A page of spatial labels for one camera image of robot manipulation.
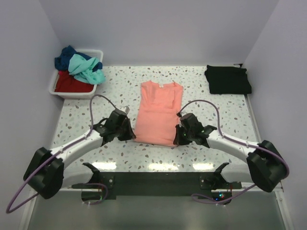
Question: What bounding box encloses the pink t shirt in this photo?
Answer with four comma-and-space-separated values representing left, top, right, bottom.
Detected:
134, 81, 183, 147

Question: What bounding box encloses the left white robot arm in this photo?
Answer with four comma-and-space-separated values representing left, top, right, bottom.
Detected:
24, 106, 136, 199

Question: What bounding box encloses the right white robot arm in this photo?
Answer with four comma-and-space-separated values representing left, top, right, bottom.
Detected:
173, 113, 289, 192

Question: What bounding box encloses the folded black t shirt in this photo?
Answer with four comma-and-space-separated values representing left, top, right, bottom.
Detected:
204, 65, 252, 95

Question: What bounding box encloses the teal t shirt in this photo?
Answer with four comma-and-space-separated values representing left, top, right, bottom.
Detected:
68, 54, 106, 85

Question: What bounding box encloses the red t shirt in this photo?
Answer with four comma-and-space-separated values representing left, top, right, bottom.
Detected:
55, 70, 94, 93

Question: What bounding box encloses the white plastic laundry basket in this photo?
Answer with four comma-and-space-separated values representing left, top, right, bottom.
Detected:
48, 48, 104, 99

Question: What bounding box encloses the navy blue t shirt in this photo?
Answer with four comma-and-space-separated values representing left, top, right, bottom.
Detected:
54, 46, 91, 71

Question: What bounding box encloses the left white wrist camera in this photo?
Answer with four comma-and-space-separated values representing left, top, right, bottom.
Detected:
120, 106, 130, 114

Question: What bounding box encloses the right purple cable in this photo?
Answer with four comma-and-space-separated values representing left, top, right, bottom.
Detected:
177, 99, 290, 205

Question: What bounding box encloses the purple cable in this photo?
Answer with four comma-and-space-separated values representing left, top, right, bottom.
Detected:
5, 94, 118, 214
177, 99, 290, 205

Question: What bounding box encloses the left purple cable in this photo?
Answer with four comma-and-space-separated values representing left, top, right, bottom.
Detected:
5, 94, 118, 214

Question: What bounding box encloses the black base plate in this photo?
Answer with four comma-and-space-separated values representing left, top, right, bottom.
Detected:
72, 172, 242, 201

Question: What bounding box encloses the aluminium frame rail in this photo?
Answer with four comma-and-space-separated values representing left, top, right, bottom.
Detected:
18, 169, 295, 230

